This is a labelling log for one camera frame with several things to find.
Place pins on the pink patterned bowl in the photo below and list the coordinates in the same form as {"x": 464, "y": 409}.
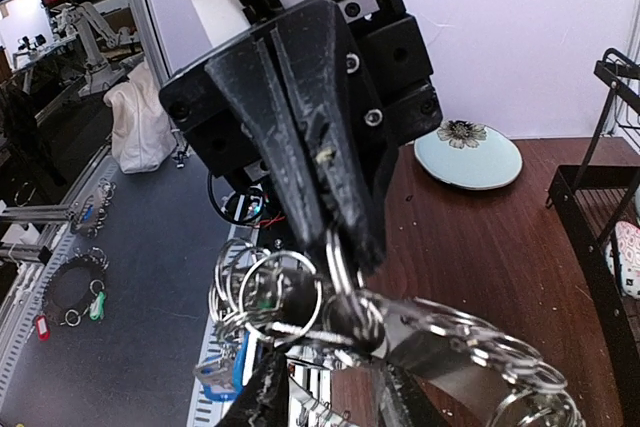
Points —
{"x": 627, "y": 236}

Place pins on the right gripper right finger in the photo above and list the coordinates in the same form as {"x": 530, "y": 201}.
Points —
{"x": 401, "y": 402}

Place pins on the left circuit board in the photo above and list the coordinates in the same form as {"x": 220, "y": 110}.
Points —
{"x": 249, "y": 208}

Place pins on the spare keyring disc on floor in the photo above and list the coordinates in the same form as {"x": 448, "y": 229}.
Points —
{"x": 76, "y": 291}

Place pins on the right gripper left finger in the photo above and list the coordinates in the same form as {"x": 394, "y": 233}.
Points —
{"x": 264, "y": 401}

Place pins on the light teal plate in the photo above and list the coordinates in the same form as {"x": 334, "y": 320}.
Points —
{"x": 469, "y": 155}

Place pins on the black wire dish rack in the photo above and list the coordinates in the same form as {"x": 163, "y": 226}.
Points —
{"x": 590, "y": 199}

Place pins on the black keyring disc with rings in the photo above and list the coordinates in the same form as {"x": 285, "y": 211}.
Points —
{"x": 287, "y": 297}

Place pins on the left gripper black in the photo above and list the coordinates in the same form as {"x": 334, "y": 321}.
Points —
{"x": 281, "y": 104}

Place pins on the white bag on floor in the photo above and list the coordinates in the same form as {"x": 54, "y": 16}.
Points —
{"x": 141, "y": 137}

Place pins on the left aluminium frame post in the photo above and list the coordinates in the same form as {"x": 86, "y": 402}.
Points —
{"x": 150, "y": 12}

